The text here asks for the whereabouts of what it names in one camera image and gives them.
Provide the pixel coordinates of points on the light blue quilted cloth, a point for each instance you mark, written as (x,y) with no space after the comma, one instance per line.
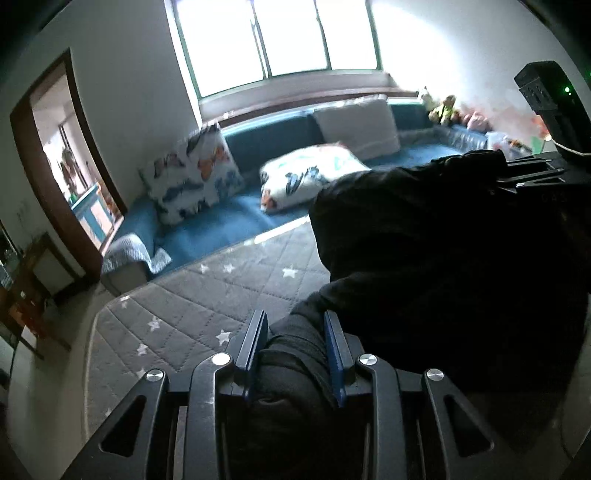
(131,254)

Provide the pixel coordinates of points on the white plush toy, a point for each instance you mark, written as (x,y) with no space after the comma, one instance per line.
(425,98)

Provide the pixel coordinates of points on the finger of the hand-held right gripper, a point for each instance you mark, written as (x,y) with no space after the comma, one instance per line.
(535,174)

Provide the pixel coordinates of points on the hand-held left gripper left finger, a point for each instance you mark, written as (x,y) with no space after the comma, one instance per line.
(256,350)

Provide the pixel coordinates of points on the blue sofa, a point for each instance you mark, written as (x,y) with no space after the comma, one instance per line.
(258,138)

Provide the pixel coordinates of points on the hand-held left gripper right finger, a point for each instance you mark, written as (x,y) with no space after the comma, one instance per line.
(333,360)

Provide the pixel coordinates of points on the grey star quilted mat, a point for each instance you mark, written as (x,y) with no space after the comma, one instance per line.
(184,314)

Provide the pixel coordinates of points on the brown door frame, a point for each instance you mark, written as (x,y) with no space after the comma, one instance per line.
(27,138)

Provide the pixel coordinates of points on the blue and white cabinet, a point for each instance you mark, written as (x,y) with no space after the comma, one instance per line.
(94,214)

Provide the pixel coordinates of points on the green framed window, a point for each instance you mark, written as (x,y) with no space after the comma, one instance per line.
(277,37)

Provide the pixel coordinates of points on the wooden desk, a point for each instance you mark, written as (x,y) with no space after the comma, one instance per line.
(41,251)

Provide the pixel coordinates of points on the black down jacket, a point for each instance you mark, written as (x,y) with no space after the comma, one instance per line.
(415,254)

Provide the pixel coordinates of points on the butterfly print pillow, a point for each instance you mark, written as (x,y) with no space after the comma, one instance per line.
(309,175)
(194,175)

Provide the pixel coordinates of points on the white cushion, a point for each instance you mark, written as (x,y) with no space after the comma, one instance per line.
(358,127)

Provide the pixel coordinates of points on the pink plush toy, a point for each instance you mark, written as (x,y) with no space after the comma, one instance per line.
(476,121)

